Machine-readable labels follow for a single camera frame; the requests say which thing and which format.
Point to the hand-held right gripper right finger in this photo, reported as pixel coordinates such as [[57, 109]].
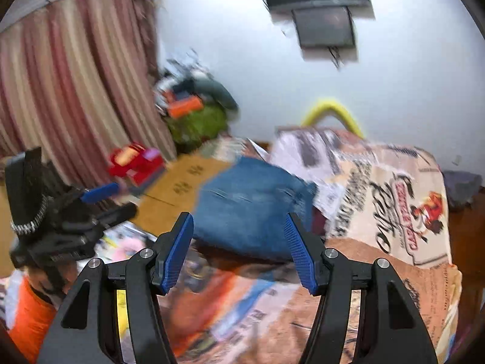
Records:
[[299, 252]]

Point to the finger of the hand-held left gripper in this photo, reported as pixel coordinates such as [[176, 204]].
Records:
[[100, 193], [119, 212]]

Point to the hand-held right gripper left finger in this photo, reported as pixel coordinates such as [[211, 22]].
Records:
[[178, 250]]

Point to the blue denim garment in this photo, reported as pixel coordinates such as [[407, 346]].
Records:
[[250, 204]]

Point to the person's left forearm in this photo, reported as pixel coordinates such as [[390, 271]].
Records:
[[32, 314]]

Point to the red toy car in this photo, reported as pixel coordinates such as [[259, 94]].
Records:
[[134, 163]]

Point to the printed blanket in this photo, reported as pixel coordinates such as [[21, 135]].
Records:
[[379, 216]]

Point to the striped curtain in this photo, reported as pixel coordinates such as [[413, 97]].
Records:
[[72, 83]]

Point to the green bag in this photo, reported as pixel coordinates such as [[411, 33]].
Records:
[[197, 127]]

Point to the orange box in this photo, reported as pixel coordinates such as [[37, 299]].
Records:
[[185, 107]]

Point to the yellow hoop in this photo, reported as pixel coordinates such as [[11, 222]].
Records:
[[333, 110]]

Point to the grey-green cloth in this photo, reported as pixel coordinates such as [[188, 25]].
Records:
[[214, 93]]

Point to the grey bag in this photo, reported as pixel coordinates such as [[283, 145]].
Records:
[[462, 187]]

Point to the white wall socket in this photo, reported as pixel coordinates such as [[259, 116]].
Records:
[[457, 160]]

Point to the grey wall-mounted box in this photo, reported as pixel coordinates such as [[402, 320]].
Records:
[[326, 26]]

